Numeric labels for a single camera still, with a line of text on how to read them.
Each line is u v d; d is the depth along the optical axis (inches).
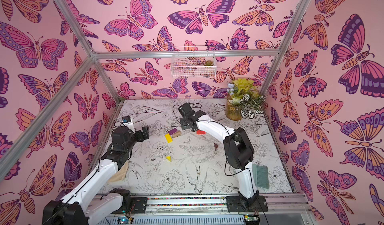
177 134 39.3
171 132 40.3
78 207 16.2
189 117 27.9
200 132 39.0
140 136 29.4
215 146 36.7
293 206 28.8
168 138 38.4
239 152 20.3
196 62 37.4
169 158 34.5
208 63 36.3
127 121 28.0
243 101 33.8
